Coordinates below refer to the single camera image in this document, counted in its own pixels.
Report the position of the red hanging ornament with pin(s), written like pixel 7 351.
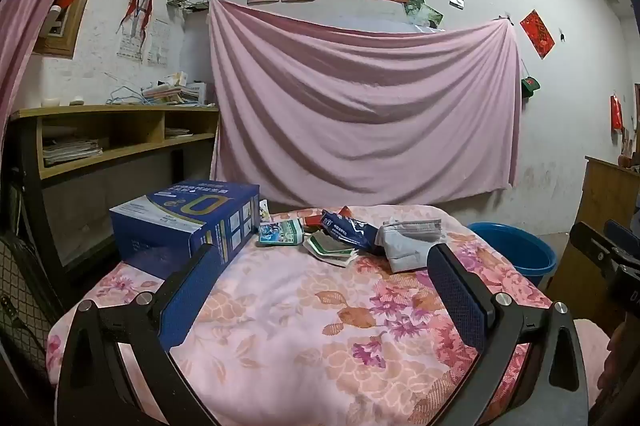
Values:
pixel 616 113

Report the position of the white wall paper sheet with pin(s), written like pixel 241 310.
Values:
pixel 158 45
pixel 131 43

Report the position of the stack of books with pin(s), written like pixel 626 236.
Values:
pixel 172 95

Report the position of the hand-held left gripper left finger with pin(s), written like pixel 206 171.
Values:
pixel 192 301

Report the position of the blue plastic bucket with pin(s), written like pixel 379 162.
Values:
pixel 515 256

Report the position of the green wall photo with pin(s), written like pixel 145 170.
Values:
pixel 414 5
pixel 431 15

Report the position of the thin pile of papers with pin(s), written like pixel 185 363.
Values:
pixel 177 132

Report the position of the white-green packet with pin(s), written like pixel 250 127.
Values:
pixel 327 251

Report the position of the blue cardboard box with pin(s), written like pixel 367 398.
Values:
pixel 165 231

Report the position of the green-white packet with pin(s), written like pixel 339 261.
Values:
pixel 280 233

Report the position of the grey mask packs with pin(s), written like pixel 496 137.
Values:
pixel 407 241

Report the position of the small white bowl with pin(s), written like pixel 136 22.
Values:
pixel 76 99

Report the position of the red paper wall poster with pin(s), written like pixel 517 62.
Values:
pixel 537 33

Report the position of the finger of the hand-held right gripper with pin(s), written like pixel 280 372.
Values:
pixel 592 248
pixel 622 233

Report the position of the small white packet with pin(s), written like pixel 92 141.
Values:
pixel 264 211

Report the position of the tissue box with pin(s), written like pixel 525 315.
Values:
pixel 176 79

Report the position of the green cap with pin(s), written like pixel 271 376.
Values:
pixel 531 87

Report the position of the orange round object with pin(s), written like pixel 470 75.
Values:
pixel 623 159

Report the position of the pink curtain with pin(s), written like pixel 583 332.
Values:
pixel 25 6

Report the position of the blue snack bag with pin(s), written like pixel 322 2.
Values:
pixel 350 230

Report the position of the person's right hand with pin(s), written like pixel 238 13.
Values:
pixel 612 356

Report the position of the pink floral blanket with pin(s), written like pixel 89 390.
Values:
pixel 310 321

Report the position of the wooden cabinet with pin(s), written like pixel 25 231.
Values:
pixel 600 201

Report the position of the wooden shelf desk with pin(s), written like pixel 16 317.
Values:
pixel 125 126

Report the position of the black mesh chair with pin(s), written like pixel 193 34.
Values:
pixel 20 286

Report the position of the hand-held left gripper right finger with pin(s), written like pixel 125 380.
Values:
pixel 455 301

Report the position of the pink hanging wall sheet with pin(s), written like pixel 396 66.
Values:
pixel 350 106

